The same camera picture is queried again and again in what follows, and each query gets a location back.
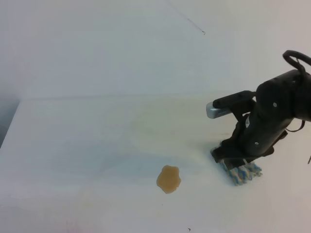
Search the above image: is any blue white striped rag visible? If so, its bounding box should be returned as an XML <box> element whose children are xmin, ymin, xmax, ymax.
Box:
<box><xmin>210</xmin><ymin>144</ymin><xmax>263</xmax><ymax>186</ymax></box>

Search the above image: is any brown coffee stain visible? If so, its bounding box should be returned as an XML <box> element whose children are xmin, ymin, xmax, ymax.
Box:
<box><xmin>156</xmin><ymin>165</ymin><xmax>181</xmax><ymax>194</ymax></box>

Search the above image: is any black cable loop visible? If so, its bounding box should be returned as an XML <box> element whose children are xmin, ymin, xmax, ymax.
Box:
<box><xmin>282</xmin><ymin>50</ymin><xmax>311</xmax><ymax>133</ymax></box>

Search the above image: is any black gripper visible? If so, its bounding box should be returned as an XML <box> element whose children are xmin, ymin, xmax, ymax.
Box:
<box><xmin>212</xmin><ymin>109</ymin><xmax>294</xmax><ymax>170</ymax></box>

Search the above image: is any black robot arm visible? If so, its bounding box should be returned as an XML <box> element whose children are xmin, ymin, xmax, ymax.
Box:
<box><xmin>206</xmin><ymin>70</ymin><xmax>311</xmax><ymax>169</ymax></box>

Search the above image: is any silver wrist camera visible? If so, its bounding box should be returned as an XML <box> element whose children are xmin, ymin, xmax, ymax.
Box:
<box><xmin>206</xmin><ymin>102</ymin><xmax>232</xmax><ymax>119</ymax></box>

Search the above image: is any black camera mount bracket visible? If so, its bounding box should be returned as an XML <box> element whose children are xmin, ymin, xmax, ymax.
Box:
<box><xmin>212</xmin><ymin>91</ymin><xmax>256</xmax><ymax>122</ymax></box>

